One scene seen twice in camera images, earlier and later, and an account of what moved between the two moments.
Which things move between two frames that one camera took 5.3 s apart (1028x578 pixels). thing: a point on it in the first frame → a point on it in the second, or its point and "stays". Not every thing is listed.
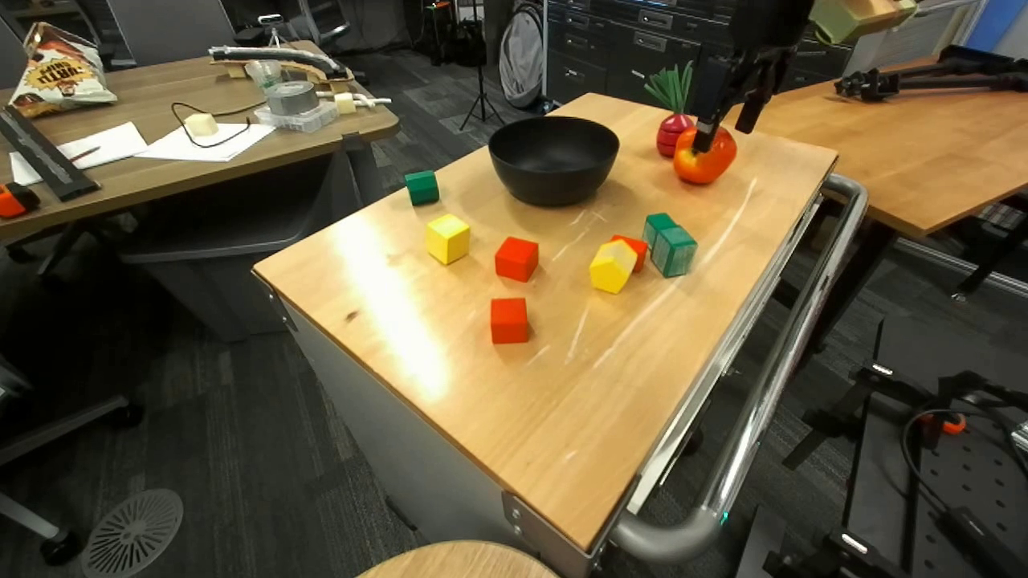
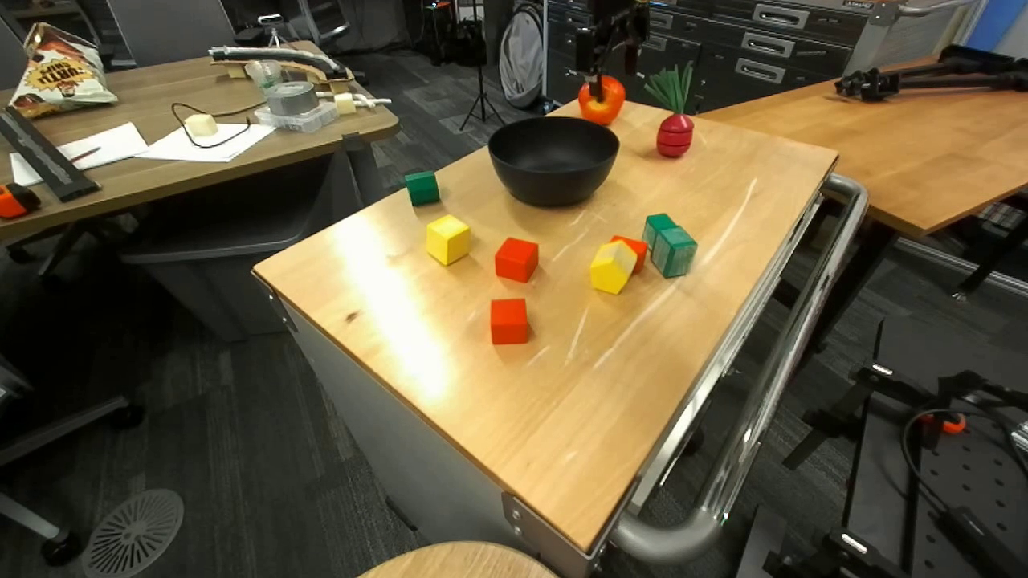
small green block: [421, 187] stays
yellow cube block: [449, 237] stays
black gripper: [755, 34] → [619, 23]
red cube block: [514, 257] stays
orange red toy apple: [702, 167] → [612, 100]
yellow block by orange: [612, 263] stays
